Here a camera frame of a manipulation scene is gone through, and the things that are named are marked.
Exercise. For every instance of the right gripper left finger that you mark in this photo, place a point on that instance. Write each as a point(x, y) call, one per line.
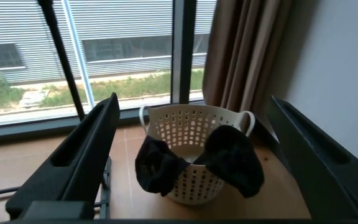
point(82, 168)

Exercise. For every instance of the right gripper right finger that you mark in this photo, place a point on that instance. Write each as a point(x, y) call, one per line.
point(331, 174)

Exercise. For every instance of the black shorts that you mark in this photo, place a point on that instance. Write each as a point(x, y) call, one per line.
point(235, 155)

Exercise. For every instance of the white laundry basket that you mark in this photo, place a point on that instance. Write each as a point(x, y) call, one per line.
point(183, 124)

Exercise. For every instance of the black clothes rack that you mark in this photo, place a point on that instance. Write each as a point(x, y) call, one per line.
point(61, 53)

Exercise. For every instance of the black garment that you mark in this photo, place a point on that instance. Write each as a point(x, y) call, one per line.
point(157, 168)

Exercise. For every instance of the brown curtain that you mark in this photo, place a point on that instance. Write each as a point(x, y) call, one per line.
point(241, 53)

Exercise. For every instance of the window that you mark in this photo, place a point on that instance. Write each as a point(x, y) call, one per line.
point(183, 46)

